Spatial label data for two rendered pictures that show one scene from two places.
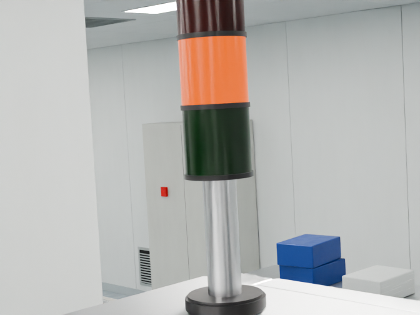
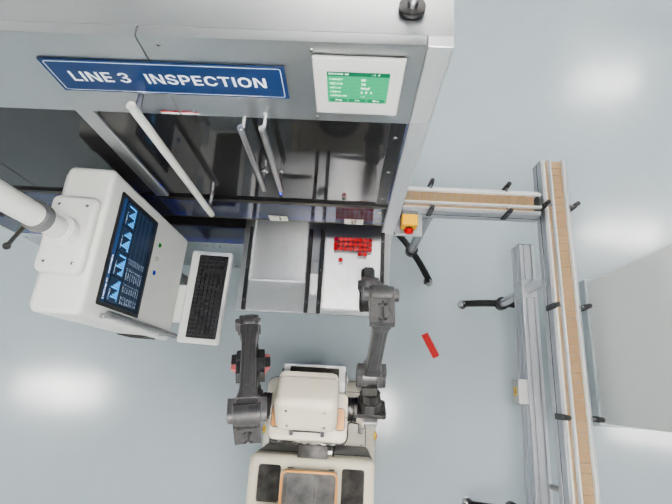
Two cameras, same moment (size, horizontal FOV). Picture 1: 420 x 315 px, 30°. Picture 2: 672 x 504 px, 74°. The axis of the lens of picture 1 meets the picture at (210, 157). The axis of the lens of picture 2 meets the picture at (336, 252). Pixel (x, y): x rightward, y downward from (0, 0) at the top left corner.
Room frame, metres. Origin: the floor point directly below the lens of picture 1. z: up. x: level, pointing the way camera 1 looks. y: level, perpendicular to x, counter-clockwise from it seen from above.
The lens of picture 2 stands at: (1.07, -0.67, 2.90)
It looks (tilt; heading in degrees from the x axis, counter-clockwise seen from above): 73 degrees down; 140
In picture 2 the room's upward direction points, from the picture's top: 3 degrees counter-clockwise
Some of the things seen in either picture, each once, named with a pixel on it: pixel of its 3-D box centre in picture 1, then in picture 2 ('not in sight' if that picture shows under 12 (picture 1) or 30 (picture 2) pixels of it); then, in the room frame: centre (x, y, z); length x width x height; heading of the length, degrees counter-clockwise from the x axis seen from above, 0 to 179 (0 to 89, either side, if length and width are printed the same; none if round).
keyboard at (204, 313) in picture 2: not in sight; (207, 295); (0.32, -0.86, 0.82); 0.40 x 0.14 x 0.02; 133
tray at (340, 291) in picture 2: not in sight; (351, 273); (0.72, -0.29, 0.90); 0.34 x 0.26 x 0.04; 135
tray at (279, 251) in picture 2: not in sight; (280, 245); (0.39, -0.45, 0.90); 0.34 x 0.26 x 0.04; 135
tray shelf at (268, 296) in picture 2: not in sight; (315, 263); (0.56, -0.38, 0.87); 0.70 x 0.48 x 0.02; 45
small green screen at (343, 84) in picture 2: not in sight; (357, 87); (0.56, -0.16, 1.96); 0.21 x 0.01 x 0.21; 45
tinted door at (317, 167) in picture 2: not in sight; (333, 166); (0.50, -0.20, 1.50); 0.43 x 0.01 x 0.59; 45
